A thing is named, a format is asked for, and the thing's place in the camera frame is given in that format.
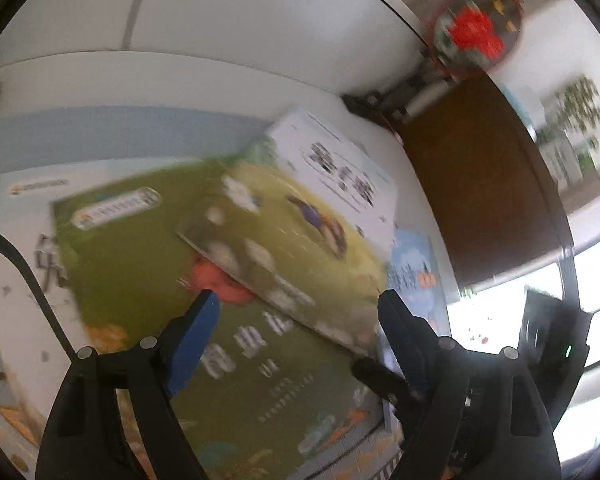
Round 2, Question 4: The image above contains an olive book with red bug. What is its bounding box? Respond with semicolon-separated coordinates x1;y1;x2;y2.
50;157;386;471

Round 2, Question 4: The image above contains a white book with pond scene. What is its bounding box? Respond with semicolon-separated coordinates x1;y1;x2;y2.
175;107;398;358

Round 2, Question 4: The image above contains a brown wooden cabinet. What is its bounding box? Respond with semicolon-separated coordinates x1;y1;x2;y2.
395;72;573;288

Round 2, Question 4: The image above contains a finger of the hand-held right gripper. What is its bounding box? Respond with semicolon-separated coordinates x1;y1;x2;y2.
351;357;423;403

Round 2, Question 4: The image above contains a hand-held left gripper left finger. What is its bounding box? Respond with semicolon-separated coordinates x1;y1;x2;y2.
35;290;221;480

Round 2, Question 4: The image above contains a green plant in vase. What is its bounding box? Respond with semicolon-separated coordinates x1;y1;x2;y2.
535;75;600;146

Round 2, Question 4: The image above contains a green and white printed box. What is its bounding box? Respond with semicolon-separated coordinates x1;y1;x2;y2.
540;135;600;211

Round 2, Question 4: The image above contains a patterned blue mat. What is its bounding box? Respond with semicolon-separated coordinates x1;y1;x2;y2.
0;105;406;480

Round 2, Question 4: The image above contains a light blue book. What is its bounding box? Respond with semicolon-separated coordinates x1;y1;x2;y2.
380;227;453;431

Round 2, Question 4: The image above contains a black cable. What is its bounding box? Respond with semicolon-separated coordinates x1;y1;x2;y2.
0;220;76;361

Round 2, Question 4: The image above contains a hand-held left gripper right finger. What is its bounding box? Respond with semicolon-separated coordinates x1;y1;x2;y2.
376;289;563;480

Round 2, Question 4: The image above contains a round fan ornament on stand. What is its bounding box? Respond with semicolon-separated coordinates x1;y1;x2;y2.
342;0;526;131

